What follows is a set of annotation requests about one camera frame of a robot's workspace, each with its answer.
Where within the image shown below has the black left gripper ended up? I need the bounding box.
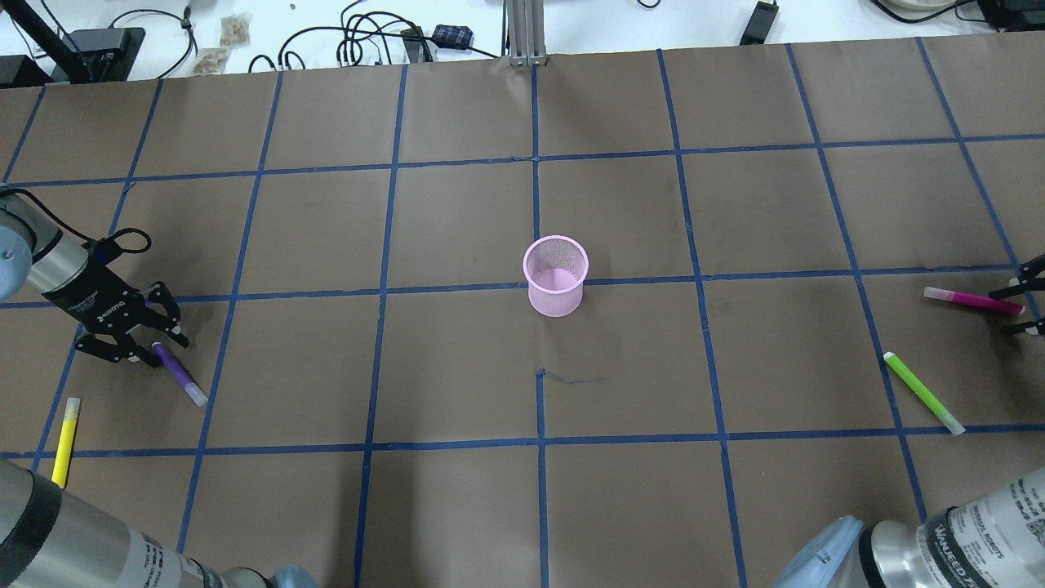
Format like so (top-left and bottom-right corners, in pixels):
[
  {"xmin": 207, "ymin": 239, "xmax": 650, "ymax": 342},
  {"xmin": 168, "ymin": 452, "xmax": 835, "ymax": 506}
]
[{"xmin": 42, "ymin": 265, "xmax": 190, "ymax": 368}]

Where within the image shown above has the purple marker pen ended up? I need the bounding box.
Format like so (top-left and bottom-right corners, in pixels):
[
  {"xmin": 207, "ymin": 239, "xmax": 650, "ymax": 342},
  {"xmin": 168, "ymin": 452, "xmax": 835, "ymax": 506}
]
[{"xmin": 152, "ymin": 342, "xmax": 208, "ymax": 407}]

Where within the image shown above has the pink marker pen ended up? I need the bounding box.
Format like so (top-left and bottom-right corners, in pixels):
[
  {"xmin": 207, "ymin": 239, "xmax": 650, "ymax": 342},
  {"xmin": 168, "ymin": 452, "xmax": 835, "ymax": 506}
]
[{"xmin": 923, "ymin": 287, "xmax": 1025, "ymax": 316}]

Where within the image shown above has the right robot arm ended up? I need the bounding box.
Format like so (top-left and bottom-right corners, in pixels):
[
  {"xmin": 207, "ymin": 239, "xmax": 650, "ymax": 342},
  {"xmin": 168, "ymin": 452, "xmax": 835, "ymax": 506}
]
[{"xmin": 774, "ymin": 256, "xmax": 1043, "ymax": 587}]

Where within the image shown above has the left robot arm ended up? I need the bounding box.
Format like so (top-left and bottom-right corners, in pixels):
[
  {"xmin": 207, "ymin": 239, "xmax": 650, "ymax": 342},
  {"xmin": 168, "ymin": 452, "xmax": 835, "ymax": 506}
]
[{"xmin": 1, "ymin": 184, "xmax": 190, "ymax": 368}]

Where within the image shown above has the pink mesh cup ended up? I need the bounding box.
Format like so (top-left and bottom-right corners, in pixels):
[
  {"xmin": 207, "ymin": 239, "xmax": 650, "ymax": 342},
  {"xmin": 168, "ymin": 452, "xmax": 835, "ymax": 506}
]
[{"xmin": 523, "ymin": 235, "xmax": 589, "ymax": 317}]

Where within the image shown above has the green highlighter pen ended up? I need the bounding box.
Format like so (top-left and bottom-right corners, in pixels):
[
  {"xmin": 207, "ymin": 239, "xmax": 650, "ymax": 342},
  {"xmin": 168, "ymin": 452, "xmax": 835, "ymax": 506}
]
[{"xmin": 883, "ymin": 351, "xmax": 966, "ymax": 436}]

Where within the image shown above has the yellow highlighter pen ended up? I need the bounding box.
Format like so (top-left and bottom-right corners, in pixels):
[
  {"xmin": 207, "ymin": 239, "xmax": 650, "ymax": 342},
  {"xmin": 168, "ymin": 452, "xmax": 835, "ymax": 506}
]
[{"xmin": 50, "ymin": 397, "xmax": 82, "ymax": 488}]

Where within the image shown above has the black power adapter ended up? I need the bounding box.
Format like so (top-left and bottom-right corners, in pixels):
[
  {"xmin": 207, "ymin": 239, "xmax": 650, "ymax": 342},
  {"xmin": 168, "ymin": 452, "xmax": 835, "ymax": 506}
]
[{"xmin": 739, "ymin": 1, "xmax": 779, "ymax": 46}]

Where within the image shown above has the aluminium frame post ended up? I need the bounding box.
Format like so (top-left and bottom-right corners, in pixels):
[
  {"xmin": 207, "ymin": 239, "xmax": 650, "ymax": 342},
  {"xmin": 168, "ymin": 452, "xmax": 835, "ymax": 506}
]
[{"xmin": 501, "ymin": 1, "xmax": 545, "ymax": 67}]

